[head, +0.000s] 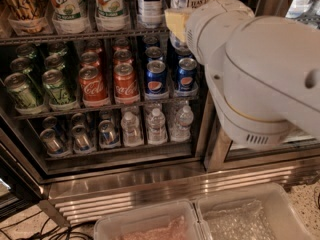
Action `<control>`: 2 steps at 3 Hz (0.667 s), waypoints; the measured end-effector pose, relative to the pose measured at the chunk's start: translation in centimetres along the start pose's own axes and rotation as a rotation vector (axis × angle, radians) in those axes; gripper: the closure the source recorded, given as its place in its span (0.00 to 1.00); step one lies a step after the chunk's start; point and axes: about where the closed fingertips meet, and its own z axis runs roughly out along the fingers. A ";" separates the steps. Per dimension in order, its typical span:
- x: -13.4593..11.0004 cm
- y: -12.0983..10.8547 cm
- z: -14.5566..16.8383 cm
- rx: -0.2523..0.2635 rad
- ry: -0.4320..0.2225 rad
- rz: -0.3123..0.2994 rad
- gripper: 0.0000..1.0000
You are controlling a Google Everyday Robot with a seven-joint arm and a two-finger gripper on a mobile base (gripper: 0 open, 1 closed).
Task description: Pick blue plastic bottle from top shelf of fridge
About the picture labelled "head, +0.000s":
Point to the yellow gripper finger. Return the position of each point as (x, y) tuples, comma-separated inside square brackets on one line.
[(177, 21)]

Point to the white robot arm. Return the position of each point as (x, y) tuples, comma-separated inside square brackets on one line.
[(262, 72)]

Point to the green 7UP bottle right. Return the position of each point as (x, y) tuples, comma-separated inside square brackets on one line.
[(111, 14)]

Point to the green 7up bottle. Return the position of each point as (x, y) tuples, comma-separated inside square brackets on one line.
[(111, 14), (69, 14)]

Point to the middle water bottle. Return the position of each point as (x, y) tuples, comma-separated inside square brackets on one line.
[(156, 130)]

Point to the green 7UP bottle left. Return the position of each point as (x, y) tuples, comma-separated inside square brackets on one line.
[(69, 14)]

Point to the left water bottle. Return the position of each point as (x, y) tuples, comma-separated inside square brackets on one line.
[(132, 135)]

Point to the stainless fridge door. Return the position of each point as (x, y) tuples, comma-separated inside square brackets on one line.
[(222, 154)]

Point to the brown drink bottle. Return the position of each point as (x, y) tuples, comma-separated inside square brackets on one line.
[(29, 12)]

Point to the front right Pepsi can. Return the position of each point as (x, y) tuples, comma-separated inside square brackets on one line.
[(186, 73)]

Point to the pepsi can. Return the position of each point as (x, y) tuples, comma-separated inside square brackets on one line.
[(155, 77), (186, 73)]

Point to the front left Pepsi can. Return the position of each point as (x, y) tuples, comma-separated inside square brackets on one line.
[(155, 77)]

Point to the front right Coca-Cola can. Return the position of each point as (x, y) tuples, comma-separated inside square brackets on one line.
[(125, 81)]

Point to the coca-cola can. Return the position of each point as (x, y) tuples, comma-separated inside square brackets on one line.
[(125, 81), (92, 84)]

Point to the front left Coca-Cola can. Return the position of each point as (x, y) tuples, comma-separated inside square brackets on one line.
[(92, 84)]

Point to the right Red Bull can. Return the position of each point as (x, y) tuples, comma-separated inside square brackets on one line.
[(108, 136)]

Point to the red bull can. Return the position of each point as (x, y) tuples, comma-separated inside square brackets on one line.
[(108, 136), (82, 141), (55, 146)]

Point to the front right green can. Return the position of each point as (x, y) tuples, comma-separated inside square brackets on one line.
[(57, 88)]

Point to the green can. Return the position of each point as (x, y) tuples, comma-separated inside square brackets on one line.
[(57, 88), (23, 91)]

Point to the middle Red Bull can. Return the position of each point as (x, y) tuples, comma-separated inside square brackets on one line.
[(82, 141)]

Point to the front left green can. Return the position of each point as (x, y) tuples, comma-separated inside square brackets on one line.
[(23, 91)]

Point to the left Red Bull can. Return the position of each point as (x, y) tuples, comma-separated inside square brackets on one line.
[(55, 146)]

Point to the left clear plastic bin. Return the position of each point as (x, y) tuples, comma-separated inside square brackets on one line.
[(174, 220)]

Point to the clear plastic bin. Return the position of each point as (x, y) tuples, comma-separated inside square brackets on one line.
[(261, 212), (174, 220)]

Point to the right clear plastic bin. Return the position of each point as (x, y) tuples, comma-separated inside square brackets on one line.
[(261, 212)]

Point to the top wire shelf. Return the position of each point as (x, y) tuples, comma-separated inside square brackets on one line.
[(41, 37)]

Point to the wire shelf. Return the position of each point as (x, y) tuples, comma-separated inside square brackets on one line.
[(41, 37), (106, 107)]

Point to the middle wire shelf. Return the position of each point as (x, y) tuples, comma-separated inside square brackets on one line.
[(106, 107)]

